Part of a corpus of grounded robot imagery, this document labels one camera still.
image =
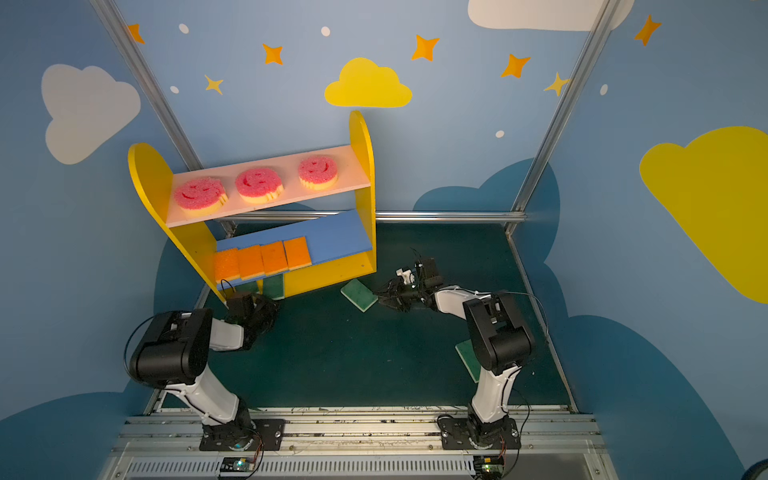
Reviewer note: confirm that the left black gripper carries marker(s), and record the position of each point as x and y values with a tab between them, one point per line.
258	309

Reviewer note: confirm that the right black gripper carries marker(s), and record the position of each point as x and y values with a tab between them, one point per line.
401	294

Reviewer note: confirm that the green sponge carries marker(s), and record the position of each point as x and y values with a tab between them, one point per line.
359	295
467	356
252	287
273	287

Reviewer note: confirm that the orange sponge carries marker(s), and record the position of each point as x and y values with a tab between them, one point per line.
226	265
250	262
297	253
274	258

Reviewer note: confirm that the pink smiley sponge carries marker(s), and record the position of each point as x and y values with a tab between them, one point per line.
318	172
201	196
259	185

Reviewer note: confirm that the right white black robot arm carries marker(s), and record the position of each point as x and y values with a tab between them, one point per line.
500	336

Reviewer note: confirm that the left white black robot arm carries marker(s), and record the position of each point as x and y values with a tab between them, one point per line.
173	354

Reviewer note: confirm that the yellow shelf with pink and blue boards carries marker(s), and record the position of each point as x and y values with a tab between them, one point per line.
342	245

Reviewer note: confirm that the back aluminium floor bar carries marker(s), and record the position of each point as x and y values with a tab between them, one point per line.
389	217

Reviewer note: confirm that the left small circuit board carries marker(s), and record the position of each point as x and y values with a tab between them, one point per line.
237	466

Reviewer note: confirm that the small circuit board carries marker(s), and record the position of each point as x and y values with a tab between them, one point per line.
488	467
237	466

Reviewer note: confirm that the right small circuit board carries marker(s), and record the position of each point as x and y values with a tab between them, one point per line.
488	467

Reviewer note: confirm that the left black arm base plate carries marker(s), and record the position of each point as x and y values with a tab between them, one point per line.
264	434

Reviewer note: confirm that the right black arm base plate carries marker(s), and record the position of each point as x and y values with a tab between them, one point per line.
472	434

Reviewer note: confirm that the aluminium rail frame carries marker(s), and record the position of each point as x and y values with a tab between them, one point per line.
363	443

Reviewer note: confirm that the left aluminium corner post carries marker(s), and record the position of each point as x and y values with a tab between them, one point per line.
118	30

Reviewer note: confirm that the aluminium corner post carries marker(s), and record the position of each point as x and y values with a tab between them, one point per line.
118	30
583	68

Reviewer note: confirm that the right aluminium corner post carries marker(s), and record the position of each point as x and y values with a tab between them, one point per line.
583	68

